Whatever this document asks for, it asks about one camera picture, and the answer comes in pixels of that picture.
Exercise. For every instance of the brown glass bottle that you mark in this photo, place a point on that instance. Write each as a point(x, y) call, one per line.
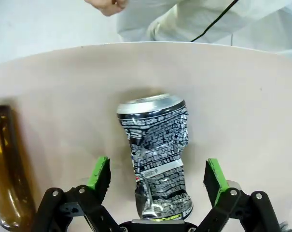
point(8, 166)

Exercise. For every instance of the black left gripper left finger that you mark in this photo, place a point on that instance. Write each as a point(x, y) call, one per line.
point(97, 183)

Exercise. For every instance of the person's bare hand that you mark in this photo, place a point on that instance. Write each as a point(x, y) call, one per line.
point(107, 6)

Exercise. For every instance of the crushed black drink can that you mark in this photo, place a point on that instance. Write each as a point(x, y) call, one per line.
point(157, 157)

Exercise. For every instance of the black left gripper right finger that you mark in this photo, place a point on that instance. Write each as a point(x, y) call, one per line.
point(218, 186)

